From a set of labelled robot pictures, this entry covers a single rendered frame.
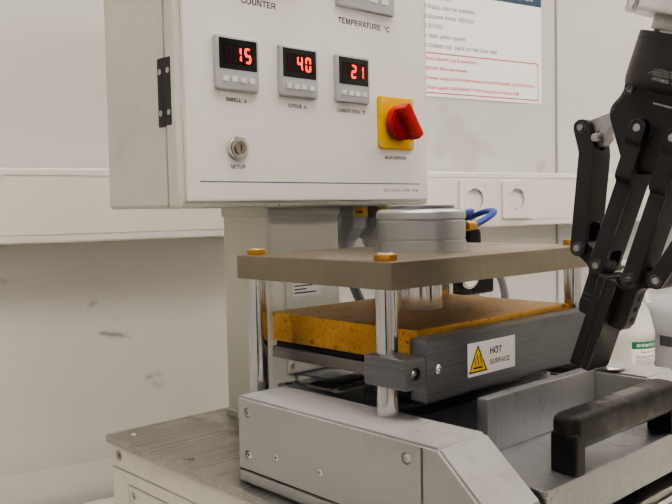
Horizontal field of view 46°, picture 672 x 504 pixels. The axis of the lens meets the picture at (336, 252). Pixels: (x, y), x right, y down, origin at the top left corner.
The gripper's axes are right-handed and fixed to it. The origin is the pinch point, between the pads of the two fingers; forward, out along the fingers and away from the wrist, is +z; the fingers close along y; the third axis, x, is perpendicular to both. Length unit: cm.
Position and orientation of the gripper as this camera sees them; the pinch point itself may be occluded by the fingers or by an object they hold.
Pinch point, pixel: (603, 321)
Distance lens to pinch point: 60.9
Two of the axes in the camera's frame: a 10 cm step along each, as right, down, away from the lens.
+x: 7.4, -0.5, 6.8
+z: -2.1, 9.3, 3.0
